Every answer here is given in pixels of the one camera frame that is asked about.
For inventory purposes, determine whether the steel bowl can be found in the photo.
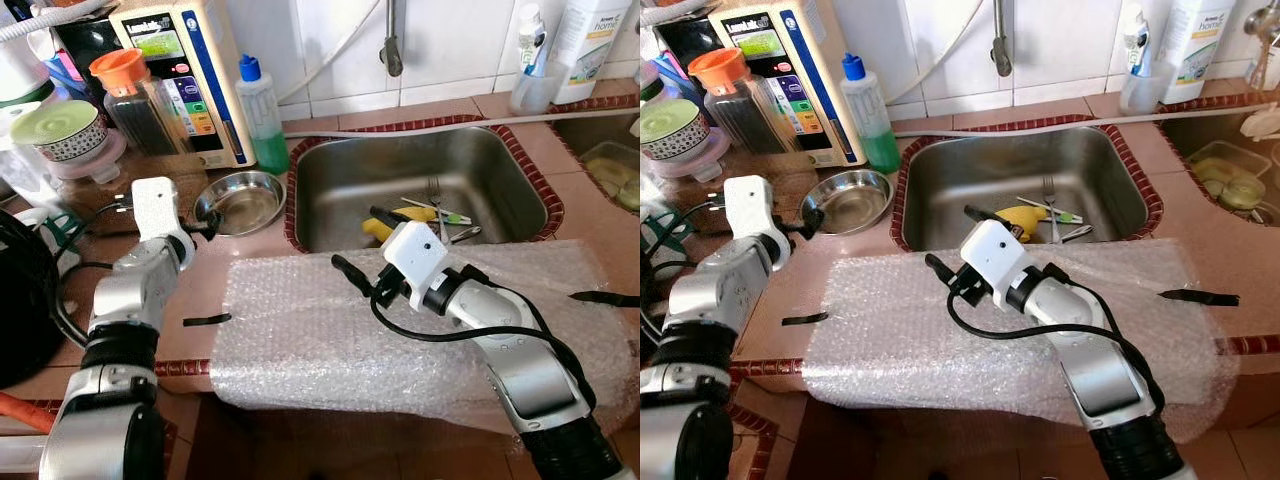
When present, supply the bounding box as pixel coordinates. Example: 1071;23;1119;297
192;169;288;239
800;168;896;237

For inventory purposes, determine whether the yellow plastic container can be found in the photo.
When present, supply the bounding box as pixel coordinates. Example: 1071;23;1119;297
993;204;1048;243
362;204;439;245

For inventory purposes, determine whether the green white handled utensil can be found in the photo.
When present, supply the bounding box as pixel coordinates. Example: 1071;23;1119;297
400;197;474;227
1018;197;1085;225

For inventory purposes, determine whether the white detergent bottle orange cap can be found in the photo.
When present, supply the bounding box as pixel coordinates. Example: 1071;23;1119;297
1160;0;1239;106
553;0;633;106

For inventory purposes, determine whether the black kettle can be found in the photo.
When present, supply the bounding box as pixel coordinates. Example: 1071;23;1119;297
0;208;66;391

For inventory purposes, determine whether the clear jar with orange lid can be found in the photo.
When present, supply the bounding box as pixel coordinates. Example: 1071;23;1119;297
88;48;186;156
687;47;791;156

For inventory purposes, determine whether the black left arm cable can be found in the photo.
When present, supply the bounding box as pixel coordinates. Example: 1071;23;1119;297
640;195;729;351
50;195;136;351

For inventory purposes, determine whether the green bunny mug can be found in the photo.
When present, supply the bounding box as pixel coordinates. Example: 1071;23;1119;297
640;205;701;256
40;205;91;251

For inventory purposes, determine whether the clear plastic cup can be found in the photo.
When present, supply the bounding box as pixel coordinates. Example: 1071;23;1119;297
510;68;563;116
1118;68;1171;116

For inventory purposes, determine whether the white toothpaste tube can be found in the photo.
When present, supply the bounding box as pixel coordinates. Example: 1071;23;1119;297
517;3;549;79
1122;3;1153;79

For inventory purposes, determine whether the grey faucet pipe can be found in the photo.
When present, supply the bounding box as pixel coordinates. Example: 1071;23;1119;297
381;0;405;78
990;0;1014;78

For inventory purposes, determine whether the cream water ionizer machine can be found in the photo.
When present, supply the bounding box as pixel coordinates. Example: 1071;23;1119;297
708;0;869;171
108;0;257;171

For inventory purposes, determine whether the white jar with green lid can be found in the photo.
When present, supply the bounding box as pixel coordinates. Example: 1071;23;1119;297
0;35;56;106

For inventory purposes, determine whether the steel sink basin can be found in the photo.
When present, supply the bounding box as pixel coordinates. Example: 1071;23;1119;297
890;125;1166;254
552;110;641;216
1155;100;1280;229
284;125;566;254

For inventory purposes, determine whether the patterned bowl with green lid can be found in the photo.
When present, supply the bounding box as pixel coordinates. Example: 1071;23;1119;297
640;98;713;163
10;99;109;164

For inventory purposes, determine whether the clear bubble wrap sheet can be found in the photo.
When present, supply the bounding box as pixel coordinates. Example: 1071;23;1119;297
208;238;641;438
800;238;1243;446

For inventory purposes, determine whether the white stove lighter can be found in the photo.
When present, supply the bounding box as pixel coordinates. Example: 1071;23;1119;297
0;440;46;473

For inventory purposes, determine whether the clear plastic storage container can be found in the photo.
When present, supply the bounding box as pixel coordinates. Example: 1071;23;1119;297
0;105;56;206

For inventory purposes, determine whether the white corrugated hose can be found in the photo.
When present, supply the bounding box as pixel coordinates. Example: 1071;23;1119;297
0;0;111;43
640;0;701;26

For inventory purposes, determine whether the clear plastic food tub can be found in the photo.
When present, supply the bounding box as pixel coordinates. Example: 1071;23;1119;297
1188;140;1271;213
580;140;641;213

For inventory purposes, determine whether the white dish scrubber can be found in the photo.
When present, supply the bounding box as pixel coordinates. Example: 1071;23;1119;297
1240;105;1280;143

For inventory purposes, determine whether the orange gas hose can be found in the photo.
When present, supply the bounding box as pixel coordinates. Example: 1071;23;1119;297
0;390;56;436

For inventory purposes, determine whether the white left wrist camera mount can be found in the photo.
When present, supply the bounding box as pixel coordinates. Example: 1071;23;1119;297
723;175;779;246
129;176;188;248

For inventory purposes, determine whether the clear jar with pink lid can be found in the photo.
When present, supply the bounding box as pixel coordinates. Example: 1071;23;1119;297
45;130;136;201
655;130;736;186

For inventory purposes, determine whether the steel fork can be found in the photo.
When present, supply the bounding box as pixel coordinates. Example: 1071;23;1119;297
1040;176;1059;243
424;177;448;243

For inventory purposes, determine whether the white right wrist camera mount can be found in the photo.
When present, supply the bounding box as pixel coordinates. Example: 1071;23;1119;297
381;219;453;313
958;218;1033;313

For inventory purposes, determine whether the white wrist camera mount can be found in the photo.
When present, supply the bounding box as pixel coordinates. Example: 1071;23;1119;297
129;176;188;248
381;219;453;313
958;218;1033;313
723;175;779;246

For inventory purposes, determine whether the green soap bottle blue cap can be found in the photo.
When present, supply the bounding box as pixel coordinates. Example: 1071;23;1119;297
840;53;901;176
237;54;291;176

